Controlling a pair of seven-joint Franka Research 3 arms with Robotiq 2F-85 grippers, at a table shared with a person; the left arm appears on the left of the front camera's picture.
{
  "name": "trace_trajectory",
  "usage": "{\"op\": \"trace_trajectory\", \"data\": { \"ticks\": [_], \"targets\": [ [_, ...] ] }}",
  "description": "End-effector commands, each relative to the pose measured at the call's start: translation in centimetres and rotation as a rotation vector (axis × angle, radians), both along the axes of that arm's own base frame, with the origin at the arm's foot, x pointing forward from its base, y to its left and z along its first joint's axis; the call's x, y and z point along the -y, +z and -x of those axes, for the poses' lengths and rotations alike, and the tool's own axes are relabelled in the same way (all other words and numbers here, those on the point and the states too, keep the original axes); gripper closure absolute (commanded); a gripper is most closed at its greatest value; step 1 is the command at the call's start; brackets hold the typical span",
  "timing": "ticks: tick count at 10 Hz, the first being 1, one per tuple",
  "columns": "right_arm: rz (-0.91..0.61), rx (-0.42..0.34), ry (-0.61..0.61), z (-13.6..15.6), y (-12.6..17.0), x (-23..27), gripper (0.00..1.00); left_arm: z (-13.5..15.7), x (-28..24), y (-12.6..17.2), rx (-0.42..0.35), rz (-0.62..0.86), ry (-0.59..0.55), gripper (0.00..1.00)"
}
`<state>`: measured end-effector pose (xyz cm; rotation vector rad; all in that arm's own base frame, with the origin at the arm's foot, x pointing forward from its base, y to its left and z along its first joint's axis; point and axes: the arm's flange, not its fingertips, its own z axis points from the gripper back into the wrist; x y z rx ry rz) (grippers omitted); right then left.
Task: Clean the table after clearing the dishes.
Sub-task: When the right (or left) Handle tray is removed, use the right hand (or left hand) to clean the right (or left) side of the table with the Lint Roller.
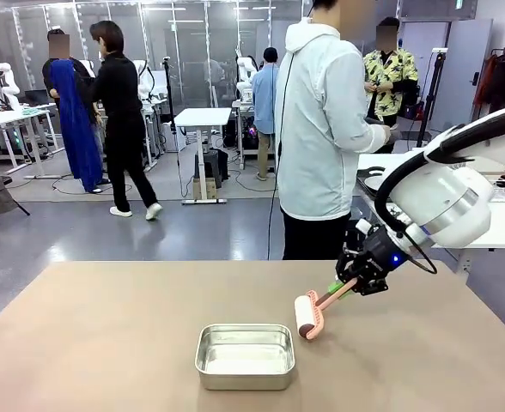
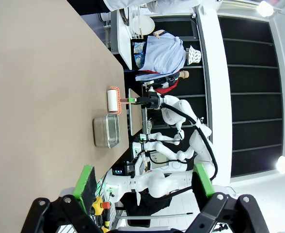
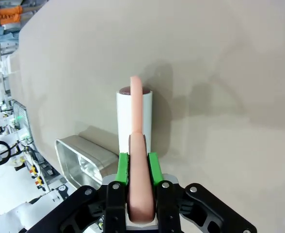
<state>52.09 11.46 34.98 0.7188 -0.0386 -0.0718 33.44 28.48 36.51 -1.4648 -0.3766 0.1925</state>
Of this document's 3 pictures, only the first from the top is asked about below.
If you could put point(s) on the stainless steel rectangular tray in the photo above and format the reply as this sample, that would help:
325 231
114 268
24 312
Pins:
244 377

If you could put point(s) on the black camera stand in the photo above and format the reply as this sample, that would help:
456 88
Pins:
169 86

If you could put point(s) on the white standing desk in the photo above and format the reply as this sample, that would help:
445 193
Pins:
203 116

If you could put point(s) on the black tripod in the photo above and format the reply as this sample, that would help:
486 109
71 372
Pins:
429 101

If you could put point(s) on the cardboard box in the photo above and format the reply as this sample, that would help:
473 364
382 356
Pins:
205 189

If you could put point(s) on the white robot desk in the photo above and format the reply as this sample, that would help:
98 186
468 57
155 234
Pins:
240 104

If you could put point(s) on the person in white hooded jacket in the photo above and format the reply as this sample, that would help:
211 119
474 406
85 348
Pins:
317 129

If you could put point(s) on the black monitor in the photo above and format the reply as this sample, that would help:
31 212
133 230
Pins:
38 96

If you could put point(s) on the computer with coloured lights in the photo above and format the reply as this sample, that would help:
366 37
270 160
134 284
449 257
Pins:
250 133

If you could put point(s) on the person in yellow floral shirt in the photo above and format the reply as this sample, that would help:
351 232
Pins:
390 73

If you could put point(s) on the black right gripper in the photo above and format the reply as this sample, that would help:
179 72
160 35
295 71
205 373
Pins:
381 253

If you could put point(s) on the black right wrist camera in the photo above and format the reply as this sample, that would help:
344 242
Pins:
355 236

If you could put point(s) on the pink lint roller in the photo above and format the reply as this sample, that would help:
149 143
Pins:
306 313

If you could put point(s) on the grey door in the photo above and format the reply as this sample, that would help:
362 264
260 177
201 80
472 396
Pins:
458 77

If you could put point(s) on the black stool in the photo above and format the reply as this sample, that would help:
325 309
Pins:
211 167

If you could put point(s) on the person's right forearm white sleeve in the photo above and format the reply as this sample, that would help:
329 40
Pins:
360 137

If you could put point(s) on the orange hanging jacket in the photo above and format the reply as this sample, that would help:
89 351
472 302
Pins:
484 81

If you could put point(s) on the person in light blue shirt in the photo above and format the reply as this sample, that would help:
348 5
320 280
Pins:
264 98

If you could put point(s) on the blue cloth garment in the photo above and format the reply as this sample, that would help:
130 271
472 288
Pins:
74 129

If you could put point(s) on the person holding blue cloth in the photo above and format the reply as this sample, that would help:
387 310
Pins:
80 68

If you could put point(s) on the long white desk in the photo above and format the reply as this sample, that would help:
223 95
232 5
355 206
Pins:
3 118

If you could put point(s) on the person dressed all black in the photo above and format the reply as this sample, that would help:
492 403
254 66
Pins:
119 98

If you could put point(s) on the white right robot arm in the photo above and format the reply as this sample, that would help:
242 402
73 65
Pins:
450 197

